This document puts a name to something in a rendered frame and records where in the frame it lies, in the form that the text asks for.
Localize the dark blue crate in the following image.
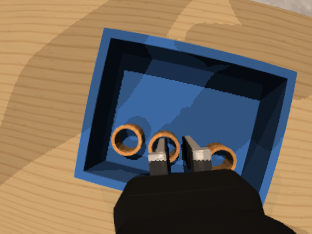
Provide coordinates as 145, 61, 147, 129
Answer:
74, 27, 297, 205

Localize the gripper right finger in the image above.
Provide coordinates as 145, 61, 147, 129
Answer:
182, 136, 212, 172

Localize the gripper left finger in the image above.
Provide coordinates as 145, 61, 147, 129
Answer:
148, 138, 170, 176

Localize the bronze bushing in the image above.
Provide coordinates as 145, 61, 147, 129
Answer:
148, 130, 180, 163
205, 142, 237, 170
111, 123, 145, 156

